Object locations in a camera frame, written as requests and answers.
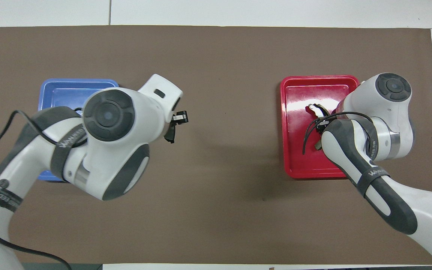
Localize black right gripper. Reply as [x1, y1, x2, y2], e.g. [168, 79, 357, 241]
[315, 118, 332, 132]

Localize curved brake shoe white lever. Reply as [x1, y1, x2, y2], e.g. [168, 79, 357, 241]
[305, 103, 330, 150]

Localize grey brake pad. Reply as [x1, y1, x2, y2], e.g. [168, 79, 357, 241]
[164, 124, 176, 144]

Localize red plastic tray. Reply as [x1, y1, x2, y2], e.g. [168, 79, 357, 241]
[280, 75, 361, 179]

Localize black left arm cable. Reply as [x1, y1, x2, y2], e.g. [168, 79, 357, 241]
[0, 107, 89, 270]

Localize blue plastic tray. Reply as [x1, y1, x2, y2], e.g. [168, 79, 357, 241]
[38, 78, 120, 182]

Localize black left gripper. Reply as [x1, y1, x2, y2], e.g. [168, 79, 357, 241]
[171, 98, 189, 125]

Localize brown table mat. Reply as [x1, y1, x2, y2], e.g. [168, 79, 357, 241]
[0, 25, 432, 265]

